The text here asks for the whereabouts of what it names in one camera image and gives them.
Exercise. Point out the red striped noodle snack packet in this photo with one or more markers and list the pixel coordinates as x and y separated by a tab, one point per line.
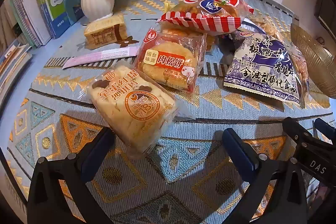
210	6

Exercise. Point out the blue patterned tablecloth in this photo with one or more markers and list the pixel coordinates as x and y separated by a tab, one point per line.
199	109

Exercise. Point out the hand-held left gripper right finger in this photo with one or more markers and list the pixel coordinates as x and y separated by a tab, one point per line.
237	150

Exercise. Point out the red round cake packet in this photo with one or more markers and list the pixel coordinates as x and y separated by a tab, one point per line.
168	61

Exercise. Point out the pink sachet strip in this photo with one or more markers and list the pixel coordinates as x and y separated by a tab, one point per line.
105	56

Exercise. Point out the orange egg pastry packet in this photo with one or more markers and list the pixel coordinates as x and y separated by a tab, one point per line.
131	106

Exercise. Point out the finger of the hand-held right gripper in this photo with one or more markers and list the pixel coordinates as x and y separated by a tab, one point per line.
325	129
294	129

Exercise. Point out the gold ribbed bowl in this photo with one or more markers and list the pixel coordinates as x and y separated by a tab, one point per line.
315	61

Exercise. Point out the clear bag of small biscuits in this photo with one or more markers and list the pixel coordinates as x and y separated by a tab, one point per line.
265	26

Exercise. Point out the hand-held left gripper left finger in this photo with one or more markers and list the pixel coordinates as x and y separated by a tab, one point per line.
95	150

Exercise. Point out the clear wrapped pastry packet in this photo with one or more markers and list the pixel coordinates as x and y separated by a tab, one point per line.
302	69

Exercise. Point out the stack of books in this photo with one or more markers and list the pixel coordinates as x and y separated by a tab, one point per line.
23	19

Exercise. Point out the yellow layered cake packet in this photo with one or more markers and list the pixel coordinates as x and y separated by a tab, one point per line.
105	32

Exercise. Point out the yellow sachet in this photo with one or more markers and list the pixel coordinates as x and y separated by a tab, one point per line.
167	5

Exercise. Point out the blue and white snack packet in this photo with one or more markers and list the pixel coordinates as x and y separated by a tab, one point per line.
262	66

